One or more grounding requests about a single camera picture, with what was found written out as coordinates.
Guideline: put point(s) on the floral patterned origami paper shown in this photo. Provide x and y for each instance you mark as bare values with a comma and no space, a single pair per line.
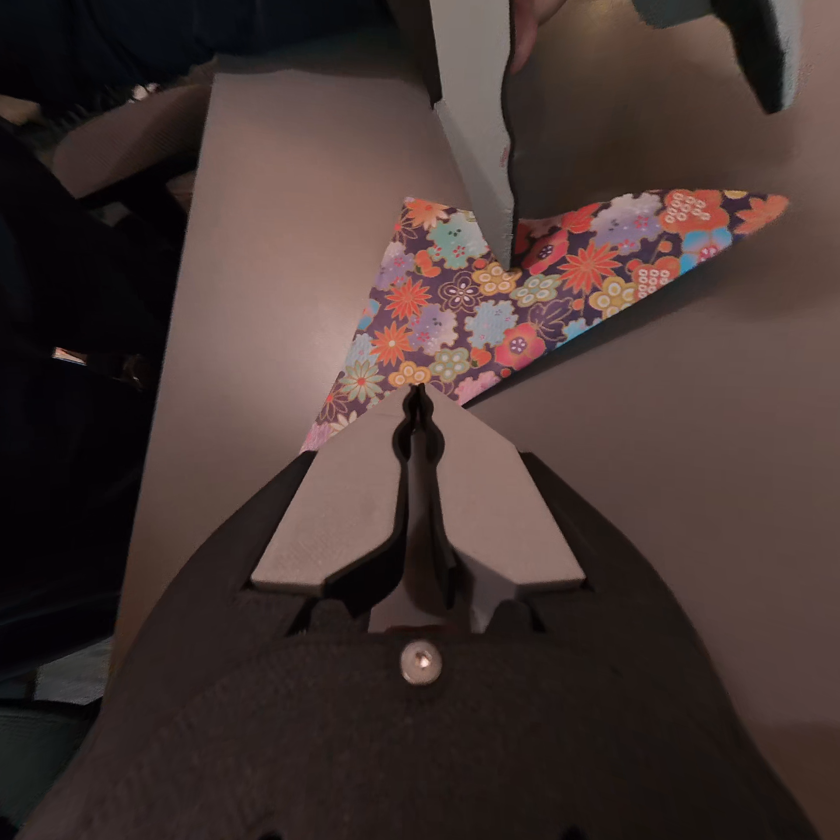
459,308

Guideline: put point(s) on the person's left hand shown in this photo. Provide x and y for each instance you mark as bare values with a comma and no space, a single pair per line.
525,33

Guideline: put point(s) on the beige chair seat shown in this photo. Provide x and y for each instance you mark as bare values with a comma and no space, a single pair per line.
131,144

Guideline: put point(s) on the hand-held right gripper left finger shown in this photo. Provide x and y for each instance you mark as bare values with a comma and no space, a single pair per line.
341,518

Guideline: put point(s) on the small shiny metal object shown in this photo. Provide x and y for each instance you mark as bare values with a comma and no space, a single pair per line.
69,356

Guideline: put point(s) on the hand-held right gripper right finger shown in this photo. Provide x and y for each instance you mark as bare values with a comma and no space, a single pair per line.
499,518

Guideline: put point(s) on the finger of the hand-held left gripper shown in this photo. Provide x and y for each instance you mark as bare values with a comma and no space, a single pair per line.
754,52
472,79

